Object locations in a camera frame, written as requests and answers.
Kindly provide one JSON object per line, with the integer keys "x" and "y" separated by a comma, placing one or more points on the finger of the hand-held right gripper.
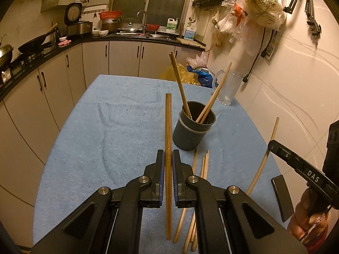
{"x": 312, "y": 176}
{"x": 283, "y": 198}

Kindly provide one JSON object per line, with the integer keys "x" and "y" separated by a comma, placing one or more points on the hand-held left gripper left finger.
{"x": 162, "y": 185}

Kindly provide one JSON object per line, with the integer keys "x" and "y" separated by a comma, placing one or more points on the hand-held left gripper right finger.
{"x": 174, "y": 185}

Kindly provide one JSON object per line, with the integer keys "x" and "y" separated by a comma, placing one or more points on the dark grey chopstick holder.
{"x": 188, "y": 137}

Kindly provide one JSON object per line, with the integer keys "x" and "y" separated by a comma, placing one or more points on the pale curved wooden chopstick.
{"x": 274, "y": 129}

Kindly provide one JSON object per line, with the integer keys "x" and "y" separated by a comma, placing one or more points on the bunch of wooden chopsticks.
{"x": 180, "y": 84}

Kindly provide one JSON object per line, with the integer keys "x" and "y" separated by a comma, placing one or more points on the person's right hand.
{"x": 299, "y": 222}

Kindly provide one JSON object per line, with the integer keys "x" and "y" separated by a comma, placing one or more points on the blue table cloth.
{"x": 106, "y": 137}

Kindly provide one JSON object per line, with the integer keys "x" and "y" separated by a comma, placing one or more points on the yellow plastic bag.
{"x": 190, "y": 78}

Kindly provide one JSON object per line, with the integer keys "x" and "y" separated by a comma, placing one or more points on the clear plastic pitcher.
{"x": 230, "y": 90}

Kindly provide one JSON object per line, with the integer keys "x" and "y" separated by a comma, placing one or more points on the blue plastic bag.
{"x": 204, "y": 78}

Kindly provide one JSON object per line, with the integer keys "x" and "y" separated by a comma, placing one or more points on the white plastic bag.
{"x": 198, "y": 59}

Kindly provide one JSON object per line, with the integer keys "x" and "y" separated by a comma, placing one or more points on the white base cabinets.
{"x": 53, "y": 98}

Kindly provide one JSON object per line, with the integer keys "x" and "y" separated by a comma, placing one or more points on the wooden cutting board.
{"x": 190, "y": 43}

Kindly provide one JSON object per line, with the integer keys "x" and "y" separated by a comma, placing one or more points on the steel kitchen sink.
{"x": 159, "y": 35}

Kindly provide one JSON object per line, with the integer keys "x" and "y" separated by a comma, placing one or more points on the black kitchen countertop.
{"x": 127, "y": 38}

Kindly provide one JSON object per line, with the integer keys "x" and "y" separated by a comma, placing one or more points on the white jug blue label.
{"x": 189, "y": 33}

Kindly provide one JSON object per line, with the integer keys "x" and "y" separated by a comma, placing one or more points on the small red bowl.
{"x": 152, "y": 27}

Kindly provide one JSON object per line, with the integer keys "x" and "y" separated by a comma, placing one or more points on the white jug green label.
{"x": 171, "y": 26}

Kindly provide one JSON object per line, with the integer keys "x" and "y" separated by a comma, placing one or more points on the chrome sink faucet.
{"x": 145, "y": 22}

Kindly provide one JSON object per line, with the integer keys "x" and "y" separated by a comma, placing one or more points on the white bowls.
{"x": 100, "y": 33}

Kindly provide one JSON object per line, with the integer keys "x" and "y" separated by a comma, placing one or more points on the glass pot lid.
{"x": 129, "y": 23}

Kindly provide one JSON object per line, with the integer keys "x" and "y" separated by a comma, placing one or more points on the large hanging plastic bag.
{"x": 264, "y": 8}

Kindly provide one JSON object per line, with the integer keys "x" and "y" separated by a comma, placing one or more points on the brown cooking pot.
{"x": 110, "y": 26}

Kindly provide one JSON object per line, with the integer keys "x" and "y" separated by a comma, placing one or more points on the pink cloth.
{"x": 65, "y": 42}

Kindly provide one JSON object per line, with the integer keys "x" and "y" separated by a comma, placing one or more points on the open rice cooker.
{"x": 79, "y": 27}

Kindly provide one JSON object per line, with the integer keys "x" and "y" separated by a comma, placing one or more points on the red plastic basin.
{"x": 110, "y": 14}

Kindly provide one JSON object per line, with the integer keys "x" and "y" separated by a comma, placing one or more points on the black gas stove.
{"x": 29, "y": 58}

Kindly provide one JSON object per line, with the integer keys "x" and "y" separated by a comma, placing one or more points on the dark kitchen window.
{"x": 164, "y": 0}

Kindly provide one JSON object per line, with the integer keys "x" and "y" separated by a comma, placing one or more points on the black frying wok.
{"x": 31, "y": 45}

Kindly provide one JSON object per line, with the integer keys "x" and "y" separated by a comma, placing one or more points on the lidded steel wok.
{"x": 5, "y": 55}

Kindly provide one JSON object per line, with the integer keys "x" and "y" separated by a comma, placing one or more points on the wall power socket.
{"x": 270, "y": 51}

